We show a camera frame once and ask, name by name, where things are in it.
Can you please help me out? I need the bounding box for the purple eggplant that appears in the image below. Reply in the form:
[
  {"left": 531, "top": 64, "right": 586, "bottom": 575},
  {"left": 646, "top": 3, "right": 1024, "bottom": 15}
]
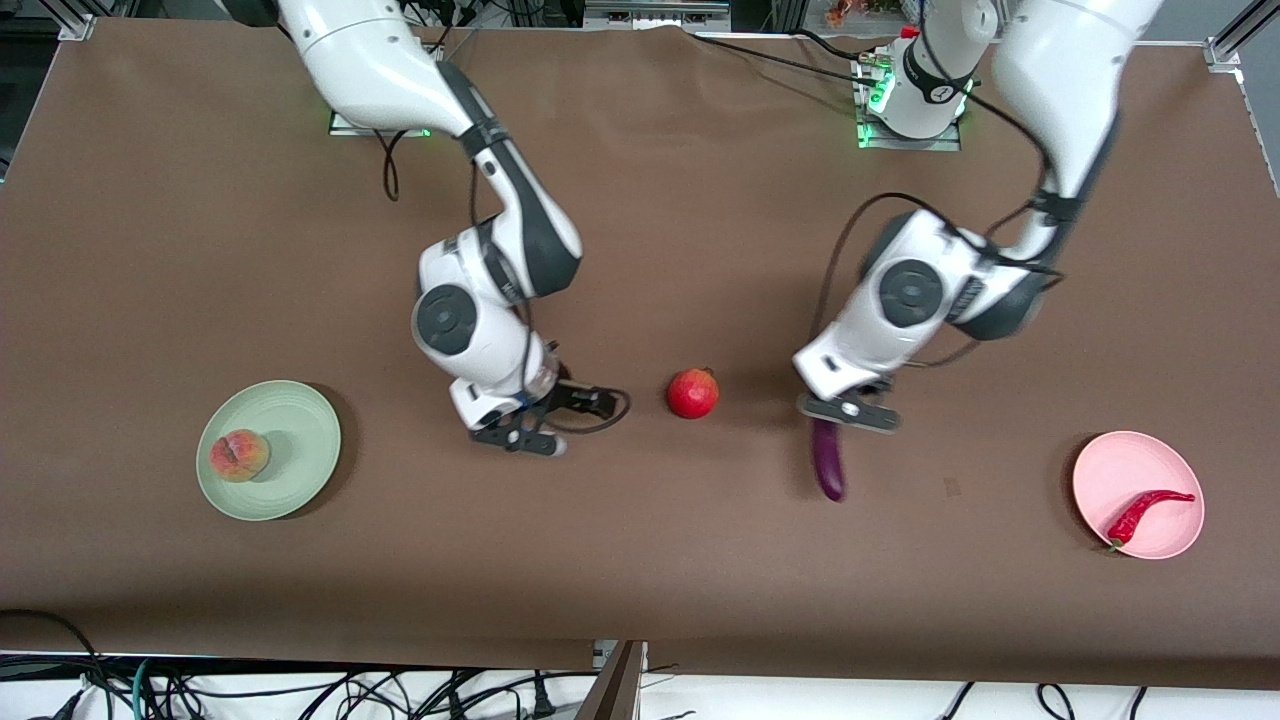
[{"left": 811, "top": 418, "right": 849, "bottom": 503}]

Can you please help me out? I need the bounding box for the red pomegranate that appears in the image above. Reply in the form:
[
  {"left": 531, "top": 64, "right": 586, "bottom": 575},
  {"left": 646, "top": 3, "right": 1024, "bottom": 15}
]
[{"left": 666, "top": 367, "right": 721, "bottom": 420}]

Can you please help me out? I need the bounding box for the orange peach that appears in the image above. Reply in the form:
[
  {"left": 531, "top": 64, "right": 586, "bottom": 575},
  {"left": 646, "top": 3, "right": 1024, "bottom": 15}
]
[{"left": 209, "top": 429, "right": 272, "bottom": 485}]

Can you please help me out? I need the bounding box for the red chili pepper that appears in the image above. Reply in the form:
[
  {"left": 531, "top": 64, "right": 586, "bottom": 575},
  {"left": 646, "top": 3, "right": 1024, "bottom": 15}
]
[{"left": 1104, "top": 488, "right": 1198, "bottom": 552}]

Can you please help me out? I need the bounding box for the brown table cover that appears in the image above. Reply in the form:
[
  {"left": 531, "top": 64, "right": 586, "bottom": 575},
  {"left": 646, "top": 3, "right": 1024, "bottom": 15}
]
[{"left": 0, "top": 18, "right": 1280, "bottom": 691}]

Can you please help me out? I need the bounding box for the light green plate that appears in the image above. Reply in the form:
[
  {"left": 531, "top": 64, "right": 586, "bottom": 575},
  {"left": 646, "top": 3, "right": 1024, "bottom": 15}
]
[{"left": 195, "top": 379, "right": 343, "bottom": 523}]

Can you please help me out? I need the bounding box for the brown support beam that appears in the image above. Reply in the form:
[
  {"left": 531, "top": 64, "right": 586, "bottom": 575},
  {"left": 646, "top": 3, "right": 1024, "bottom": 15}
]
[{"left": 575, "top": 640, "right": 649, "bottom": 720}]

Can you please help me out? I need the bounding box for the pink plate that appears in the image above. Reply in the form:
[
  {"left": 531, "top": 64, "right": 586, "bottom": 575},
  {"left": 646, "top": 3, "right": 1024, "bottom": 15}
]
[{"left": 1072, "top": 430, "right": 1206, "bottom": 561}]

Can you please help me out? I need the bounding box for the grey metal box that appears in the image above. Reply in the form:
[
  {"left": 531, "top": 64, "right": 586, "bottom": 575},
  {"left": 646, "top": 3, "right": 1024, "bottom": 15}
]
[{"left": 583, "top": 0, "right": 733, "bottom": 31}]

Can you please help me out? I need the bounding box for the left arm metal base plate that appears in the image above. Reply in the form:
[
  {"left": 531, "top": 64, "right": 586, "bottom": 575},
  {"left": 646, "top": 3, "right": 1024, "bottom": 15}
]
[{"left": 852, "top": 50, "right": 963, "bottom": 153}]

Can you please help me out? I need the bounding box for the black cable to arm base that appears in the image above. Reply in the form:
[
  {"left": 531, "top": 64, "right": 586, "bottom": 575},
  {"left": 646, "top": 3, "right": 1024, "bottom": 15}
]
[{"left": 690, "top": 28, "right": 883, "bottom": 93}]

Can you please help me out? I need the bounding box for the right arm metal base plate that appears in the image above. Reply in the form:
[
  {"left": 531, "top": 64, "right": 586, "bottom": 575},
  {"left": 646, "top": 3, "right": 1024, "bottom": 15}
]
[{"left": 328, "top": 106, "right": 433, "bottom": 139}]

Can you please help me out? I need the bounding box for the aluminium frame profile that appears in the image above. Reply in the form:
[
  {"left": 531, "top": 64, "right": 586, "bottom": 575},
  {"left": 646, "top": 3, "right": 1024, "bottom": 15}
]
[
  {"left": 1204, "top": 0, "right": 1280, "bottom": 73},
  {"left": 56, "top": 0, "right": 103, "bottom": 43}
]

